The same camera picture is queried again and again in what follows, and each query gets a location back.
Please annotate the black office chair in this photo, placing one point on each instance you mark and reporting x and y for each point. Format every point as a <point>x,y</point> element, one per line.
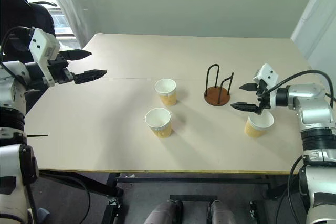
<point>18,11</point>

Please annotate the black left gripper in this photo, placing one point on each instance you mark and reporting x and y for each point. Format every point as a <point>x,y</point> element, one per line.
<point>61,75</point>

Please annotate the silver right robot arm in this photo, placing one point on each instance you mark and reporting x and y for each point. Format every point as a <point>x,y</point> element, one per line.
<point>312,95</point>

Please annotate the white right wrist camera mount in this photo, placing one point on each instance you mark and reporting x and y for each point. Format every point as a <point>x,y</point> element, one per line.
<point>269,73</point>

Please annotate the white curtain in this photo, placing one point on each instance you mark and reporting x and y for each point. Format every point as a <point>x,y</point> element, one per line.
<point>71,3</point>

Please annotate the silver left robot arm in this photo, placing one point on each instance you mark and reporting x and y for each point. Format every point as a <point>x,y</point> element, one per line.
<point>10,77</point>

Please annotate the black floor plate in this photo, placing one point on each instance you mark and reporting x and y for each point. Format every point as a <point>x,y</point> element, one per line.
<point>193,197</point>

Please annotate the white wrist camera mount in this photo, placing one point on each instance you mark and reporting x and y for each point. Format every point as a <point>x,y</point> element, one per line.
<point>42,45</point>
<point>269,73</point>

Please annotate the tan ribbed paper cup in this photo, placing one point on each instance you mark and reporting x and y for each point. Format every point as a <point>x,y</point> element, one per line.
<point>253,130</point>
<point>162,129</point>
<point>168,98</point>

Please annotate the black metal table frame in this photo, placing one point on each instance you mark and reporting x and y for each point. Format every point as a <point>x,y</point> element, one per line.
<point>183,179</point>

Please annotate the grey rounded robot leg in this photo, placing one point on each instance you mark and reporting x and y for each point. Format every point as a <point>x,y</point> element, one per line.
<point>221,213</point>
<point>162,213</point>

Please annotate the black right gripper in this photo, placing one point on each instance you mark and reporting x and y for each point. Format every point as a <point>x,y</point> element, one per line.
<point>263,100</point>

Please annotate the thin black pointed strip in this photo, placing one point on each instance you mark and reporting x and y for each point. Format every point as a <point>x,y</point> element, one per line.
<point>36,136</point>

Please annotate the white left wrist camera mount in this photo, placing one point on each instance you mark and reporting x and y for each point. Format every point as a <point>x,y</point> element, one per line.
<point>42,45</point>

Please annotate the small blue object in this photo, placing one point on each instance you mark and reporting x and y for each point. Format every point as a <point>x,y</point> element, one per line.
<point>43,212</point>

